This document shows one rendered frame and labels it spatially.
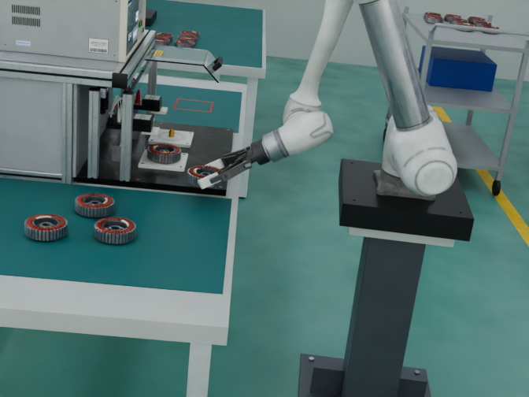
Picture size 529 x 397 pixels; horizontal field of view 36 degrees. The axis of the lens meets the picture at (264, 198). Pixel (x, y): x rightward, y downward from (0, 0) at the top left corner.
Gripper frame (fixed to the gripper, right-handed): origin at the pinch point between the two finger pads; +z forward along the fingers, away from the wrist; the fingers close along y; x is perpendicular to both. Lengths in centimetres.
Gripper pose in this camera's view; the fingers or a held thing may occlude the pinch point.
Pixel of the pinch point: (206, 175)
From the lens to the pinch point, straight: 252.9
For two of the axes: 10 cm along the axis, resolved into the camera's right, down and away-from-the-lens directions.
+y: 0.0, -3.8, 9.3
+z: -9.1, 3.8, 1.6
